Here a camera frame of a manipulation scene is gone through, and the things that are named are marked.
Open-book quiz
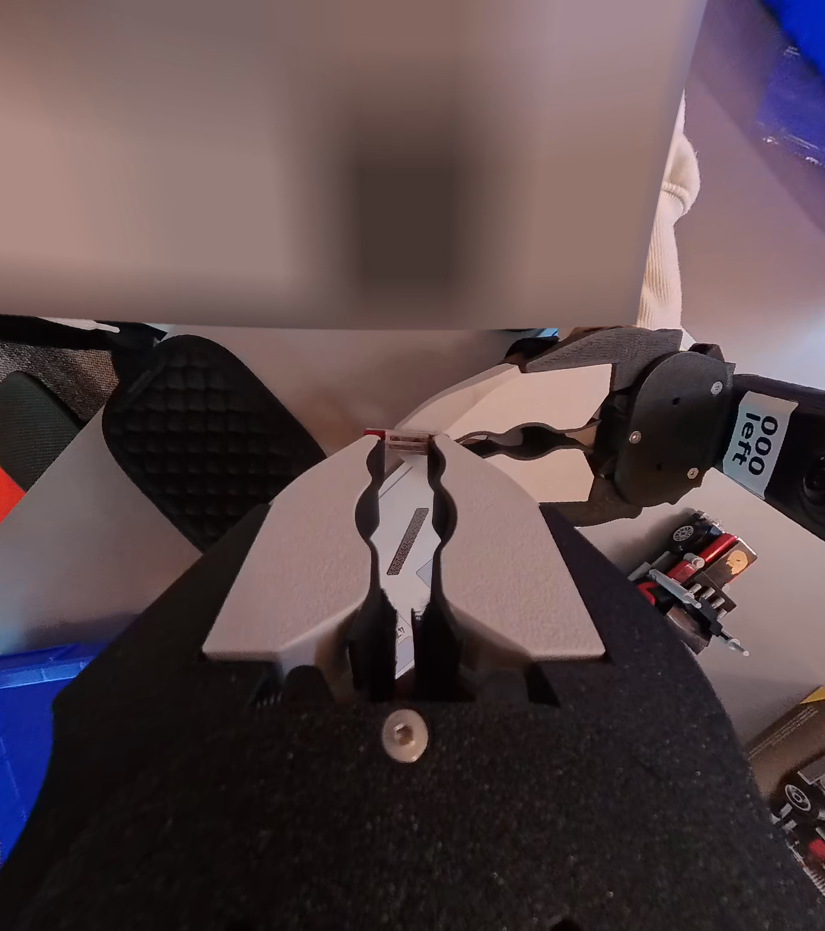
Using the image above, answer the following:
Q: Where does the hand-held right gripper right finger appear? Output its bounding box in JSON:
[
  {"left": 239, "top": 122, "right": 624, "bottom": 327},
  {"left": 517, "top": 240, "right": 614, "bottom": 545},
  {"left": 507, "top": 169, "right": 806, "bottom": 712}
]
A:
[{"left": 427, "top": 435, "right": 608, "bottom": 690}]

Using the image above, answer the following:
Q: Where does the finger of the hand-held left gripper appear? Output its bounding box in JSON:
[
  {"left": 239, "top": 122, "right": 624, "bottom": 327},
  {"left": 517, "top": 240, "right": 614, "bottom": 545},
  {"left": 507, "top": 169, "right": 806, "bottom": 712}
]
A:
[
  {"left": 394, "top": 361, "right": 615, "bottom": 446},
  {"left": 454, "top": 436, "right": 604, "bottom": 504}
]

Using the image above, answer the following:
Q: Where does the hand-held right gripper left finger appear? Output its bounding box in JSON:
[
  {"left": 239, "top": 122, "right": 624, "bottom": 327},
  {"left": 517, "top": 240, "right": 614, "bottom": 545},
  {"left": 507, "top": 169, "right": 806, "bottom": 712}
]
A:
[{"left": 201, "top": 435, "right": 386, "bottom": 690}]

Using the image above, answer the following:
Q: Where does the black red lego truck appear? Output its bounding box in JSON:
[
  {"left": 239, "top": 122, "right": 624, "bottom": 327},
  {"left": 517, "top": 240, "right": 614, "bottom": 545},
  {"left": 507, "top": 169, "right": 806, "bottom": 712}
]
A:
[{"left": 629, "top": 509, "right": 760, "bottom": 659}]

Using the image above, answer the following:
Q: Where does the blue plastic bin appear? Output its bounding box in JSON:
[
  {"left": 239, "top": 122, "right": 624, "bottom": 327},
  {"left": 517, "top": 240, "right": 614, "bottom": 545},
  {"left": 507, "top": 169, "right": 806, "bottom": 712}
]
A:
[{"left": 0, "top": 640, "right": 104, "bottom": 874}]

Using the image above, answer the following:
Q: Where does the person's left forearm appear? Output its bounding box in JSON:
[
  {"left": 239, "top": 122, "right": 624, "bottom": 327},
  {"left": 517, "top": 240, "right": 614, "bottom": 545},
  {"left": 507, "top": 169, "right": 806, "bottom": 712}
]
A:
[{"left": 636, "top": 131, "right": 702, "bottom": 337}]

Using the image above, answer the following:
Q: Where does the open lego instruction booklet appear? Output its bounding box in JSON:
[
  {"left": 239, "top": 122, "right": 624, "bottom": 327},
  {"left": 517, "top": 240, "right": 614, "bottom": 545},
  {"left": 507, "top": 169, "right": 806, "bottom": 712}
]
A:
[{"left": 372, "top": 454, "right": 457, "bottom": 681}]

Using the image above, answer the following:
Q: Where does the lego set cardboard box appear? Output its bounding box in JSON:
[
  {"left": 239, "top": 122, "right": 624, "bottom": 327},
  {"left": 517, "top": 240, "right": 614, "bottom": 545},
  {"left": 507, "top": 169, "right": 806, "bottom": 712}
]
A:
[{"left": 745, "top": 685, "right": 825, "bottom": 931}]

